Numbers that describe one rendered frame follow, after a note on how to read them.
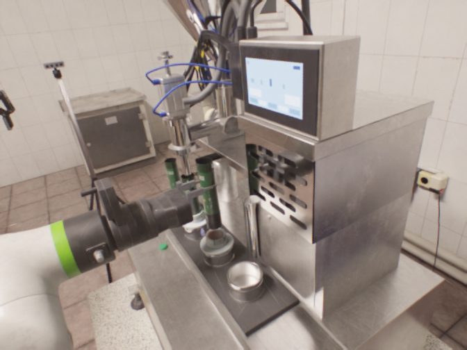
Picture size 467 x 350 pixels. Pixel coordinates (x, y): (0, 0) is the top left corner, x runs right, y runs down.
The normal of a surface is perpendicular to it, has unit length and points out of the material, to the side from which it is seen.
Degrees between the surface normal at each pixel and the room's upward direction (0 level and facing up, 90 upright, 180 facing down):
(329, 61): 90
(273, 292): 0
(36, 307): 42
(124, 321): 0
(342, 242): 90
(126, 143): 90
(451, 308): 0
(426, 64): 90
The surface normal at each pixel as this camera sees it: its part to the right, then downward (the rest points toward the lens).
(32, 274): 0.69, -0.62
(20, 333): 0.56, -0.81
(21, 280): 0.52, -0.66
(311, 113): -0.85, 0.31
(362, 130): 0.52, 0.35
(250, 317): -0.10, -0.88
